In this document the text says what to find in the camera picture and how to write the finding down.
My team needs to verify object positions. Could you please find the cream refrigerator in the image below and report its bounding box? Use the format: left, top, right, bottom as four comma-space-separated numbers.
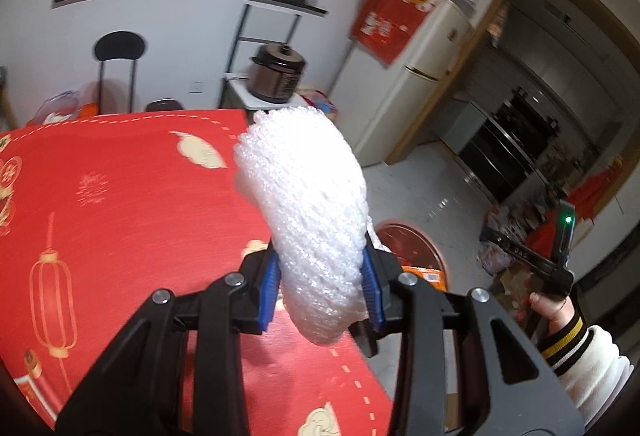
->
327, 0, 473, 167

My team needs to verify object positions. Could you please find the orange cardboard box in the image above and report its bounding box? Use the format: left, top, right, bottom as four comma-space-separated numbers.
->
402, 266, 443, 292

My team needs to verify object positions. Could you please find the black round chair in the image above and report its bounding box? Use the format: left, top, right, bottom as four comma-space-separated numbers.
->
94, 31, 149, 113

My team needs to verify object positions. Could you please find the brown trash bin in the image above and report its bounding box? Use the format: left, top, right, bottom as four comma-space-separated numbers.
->
372, 217, 448, 294

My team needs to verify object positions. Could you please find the black metal rack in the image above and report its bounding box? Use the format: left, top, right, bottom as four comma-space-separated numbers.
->
220, 3, 306, 109

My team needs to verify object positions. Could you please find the person's right hand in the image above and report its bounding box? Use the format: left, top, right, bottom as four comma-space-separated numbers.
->
527, 291, 574, 335

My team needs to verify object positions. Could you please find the red printed cloth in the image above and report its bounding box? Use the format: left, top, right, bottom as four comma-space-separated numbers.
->
350, 0, 446, 67

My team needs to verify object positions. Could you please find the clear plastic container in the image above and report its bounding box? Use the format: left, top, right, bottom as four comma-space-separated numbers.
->
40, 88, 83, 124

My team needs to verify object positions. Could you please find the red printed tablecloth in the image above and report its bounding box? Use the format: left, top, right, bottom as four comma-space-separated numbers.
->
0, 108, 396, 436

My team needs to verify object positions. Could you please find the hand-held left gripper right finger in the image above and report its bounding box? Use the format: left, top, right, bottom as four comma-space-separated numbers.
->
361, 246, 586, 436

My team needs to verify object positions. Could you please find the white foam net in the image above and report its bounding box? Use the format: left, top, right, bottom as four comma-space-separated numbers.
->
232, 108, 371, 347

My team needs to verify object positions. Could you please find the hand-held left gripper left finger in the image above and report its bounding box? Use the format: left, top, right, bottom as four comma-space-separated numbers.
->
55, 251, 281, 436

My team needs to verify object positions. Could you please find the person's right forearm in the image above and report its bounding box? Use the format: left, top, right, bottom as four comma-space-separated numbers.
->
537, 296, 636, 427

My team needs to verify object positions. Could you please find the built-in black oven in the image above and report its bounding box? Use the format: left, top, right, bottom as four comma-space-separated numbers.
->
457, 86, 561, 204

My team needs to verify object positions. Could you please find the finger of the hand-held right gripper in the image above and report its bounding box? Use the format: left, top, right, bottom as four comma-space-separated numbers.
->
482, 228, 509, 254

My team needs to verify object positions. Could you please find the brown pressure cooker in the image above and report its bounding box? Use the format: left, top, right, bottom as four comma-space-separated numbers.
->
248, 42, 307, 104

